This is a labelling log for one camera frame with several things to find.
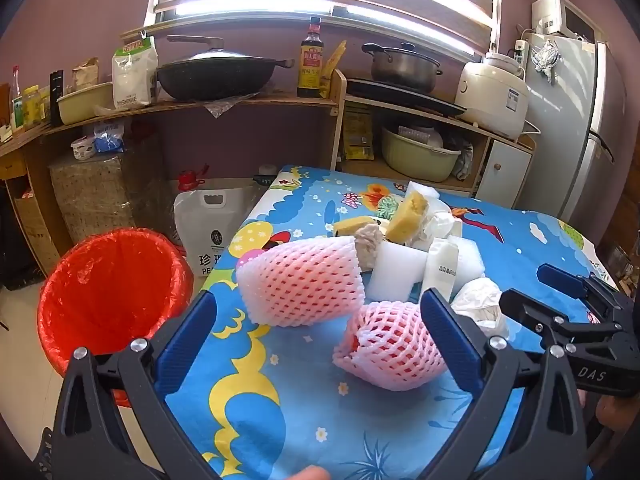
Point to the plastic wrapped woven crate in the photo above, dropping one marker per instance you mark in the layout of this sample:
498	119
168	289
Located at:
95	195

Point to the black induction cooker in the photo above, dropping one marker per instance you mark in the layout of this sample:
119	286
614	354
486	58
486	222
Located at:
400	97

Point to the small white bottle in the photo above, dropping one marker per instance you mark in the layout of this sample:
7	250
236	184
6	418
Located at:
442	267

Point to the small yellow sponge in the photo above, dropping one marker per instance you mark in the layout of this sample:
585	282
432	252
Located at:
352	225

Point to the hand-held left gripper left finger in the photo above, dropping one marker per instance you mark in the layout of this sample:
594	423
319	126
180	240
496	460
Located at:
185	345

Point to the large yellow sponge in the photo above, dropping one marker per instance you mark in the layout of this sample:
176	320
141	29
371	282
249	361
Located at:
407	217

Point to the large pale green basin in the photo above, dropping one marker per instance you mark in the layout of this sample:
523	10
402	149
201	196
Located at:
420	160

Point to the white plastic wrapper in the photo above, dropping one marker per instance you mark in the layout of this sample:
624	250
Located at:
442	225

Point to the yellow seasoning packet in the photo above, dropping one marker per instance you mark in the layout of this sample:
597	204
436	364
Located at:
334	70

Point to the blue and white salt bag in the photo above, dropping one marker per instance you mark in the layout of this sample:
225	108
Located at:
109	140

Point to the brown paper bag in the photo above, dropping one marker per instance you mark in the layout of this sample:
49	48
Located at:
85	72

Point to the person's right hand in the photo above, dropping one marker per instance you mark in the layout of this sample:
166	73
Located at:
607	420

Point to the dark patterned cloth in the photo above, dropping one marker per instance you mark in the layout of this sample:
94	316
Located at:
46	455

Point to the person's left hand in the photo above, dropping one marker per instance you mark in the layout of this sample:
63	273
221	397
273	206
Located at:
309	474

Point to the grey plastic bag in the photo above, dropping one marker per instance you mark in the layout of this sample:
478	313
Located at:
462	160

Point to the clear oil jug red cap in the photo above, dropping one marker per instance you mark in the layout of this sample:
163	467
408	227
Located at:
190	180

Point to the white paper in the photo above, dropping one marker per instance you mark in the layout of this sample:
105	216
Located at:
477	305

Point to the white round tub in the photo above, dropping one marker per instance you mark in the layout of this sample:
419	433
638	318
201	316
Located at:
82	149

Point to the cardboard box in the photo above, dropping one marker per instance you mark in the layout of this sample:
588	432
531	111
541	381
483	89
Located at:
35	230

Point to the wooden desk with drawer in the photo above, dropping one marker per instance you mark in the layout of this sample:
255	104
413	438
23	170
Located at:
20	145

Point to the white cabinet door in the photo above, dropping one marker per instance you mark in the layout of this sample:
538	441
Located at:
502	172

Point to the white flour bag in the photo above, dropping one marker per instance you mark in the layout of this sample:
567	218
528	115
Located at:
132	77

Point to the white microwave oven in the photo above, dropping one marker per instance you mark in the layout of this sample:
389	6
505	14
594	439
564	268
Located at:
555	15

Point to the black flask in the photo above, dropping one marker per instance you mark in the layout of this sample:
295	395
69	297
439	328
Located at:
56	97

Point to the wooden kitchen shelf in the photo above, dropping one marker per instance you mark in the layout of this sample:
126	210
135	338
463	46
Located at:
280	102

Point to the yellow lidded jar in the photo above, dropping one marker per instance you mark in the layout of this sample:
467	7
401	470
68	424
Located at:
31	107

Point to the blue cartoon printed tablecloth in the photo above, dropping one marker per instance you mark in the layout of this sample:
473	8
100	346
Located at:
290	400

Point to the white rice cooker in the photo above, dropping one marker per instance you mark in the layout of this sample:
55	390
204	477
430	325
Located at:
492	95

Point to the small clear jar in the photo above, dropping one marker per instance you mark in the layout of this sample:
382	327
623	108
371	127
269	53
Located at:
45	105

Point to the pink foam net with red inside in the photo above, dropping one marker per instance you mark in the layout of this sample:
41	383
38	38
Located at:
390	345

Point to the black wok with lid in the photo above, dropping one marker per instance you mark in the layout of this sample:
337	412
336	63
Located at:
215	75

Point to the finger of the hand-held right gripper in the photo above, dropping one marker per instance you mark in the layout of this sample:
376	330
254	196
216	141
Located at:
560	277
530	310

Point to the white power strip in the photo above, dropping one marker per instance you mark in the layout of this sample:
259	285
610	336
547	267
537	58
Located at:
521	52

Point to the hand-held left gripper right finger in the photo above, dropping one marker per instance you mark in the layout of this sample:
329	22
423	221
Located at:
450	345

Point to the yellow packets in shelf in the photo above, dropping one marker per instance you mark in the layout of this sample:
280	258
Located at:
357	135

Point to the silver refrigerator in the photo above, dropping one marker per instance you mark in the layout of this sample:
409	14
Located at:
570	125

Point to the clear plastic sheet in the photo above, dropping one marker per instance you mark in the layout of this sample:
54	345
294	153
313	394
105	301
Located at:
220	107

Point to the steel cooking pot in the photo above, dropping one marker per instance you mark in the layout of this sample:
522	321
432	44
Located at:
402	67

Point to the dark soy sauce bottle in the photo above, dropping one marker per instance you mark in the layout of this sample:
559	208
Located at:
311	65

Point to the red plastic bin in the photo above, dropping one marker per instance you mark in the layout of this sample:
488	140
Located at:
110	285

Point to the clear plastic bag on refrigerator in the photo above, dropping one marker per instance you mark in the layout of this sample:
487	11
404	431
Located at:
545	57

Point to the large pink foam net sleeve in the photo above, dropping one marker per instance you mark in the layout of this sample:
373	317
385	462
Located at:
300	280

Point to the glass bottle green label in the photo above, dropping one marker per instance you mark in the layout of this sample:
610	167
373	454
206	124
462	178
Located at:
16	105

